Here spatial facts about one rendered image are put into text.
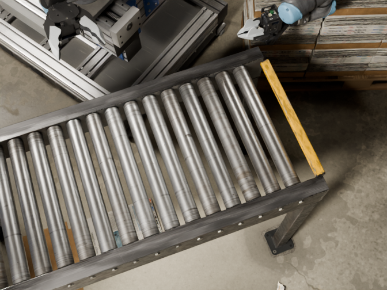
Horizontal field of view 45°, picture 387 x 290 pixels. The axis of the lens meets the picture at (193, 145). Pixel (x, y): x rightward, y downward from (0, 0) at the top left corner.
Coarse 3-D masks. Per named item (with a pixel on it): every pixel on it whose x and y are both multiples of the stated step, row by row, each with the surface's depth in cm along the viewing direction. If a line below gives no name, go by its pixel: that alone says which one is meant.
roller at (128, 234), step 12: (96, 120) 151; (96, 132) 149; (96, 144) 147; (108, 144) 149; (96, 156) 147; (108, 156) 146; (108, 168) 144; (108, 180) 142; (108, 192) 142; (120, 192) 141; (120, 204) 139; (120, 216) 138; (120, 228) 137; (132, 228) 137; (132, 240) 135
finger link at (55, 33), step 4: (52, 28) 110; (56, 28) 111; (52, 32) 110; (56, 32) 110; (60, 32) 110; (52, 36) 109; (56, 36) 109; (60, 36) 111; (48, 40) 109; (52, 40) 109; (56, 40) 109; (52, 44) 108; (56, 44) 108; (52, 48) 108; (56, 48) 108; (52, 52) 109; (56, 52) 108; (56, 56) 108
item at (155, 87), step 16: (256, 48) 160; (208, 64) 158; (224, 64) 158; (240, 64) 158; (256, 64) 161; (160, 80) 156; (176, 80) 156; (192, 80) 156; (112, 96) 154; (128, 96) 154; (144, 96) 154; (160, 96) 157; (64, 112) 152; (80, 112) 152; (96, 112) 152; (144, 112) 163; (0, 128) 150; (16, 128) 150; (32, 128) 150; (64, 128) 155; (0, 144) 150; (48, 144) 160
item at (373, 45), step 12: (336, 12) 186; (348, 12) 186; (360, 12) 186; (372, 12) 186; (384, 12) 186; (264, 48) 208; (276, 48) 208; (288, 48) 209; (300, 48) 209; (312, 48) 209; (324, 48) 209; (336, 48) 209; (348, 48) 209; (276, 72) 227; (288, 72) 227; (300, 72) 227; (312, 72) 227; (324, 72) 227; (336, 72) 227; (348, 72) 227; (360, 72) 228; (372, 72) 228; (384, 72) 228
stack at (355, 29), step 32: (256, 0) 179; (352, 0) 180; (384, 0) 180; (288, 32) 197; (320, 32) 198; (352, 32) 198; (384, 32) 198; (288, 64) 221; (320, 64) 221; (352, 64) 221; (384, 64) 222
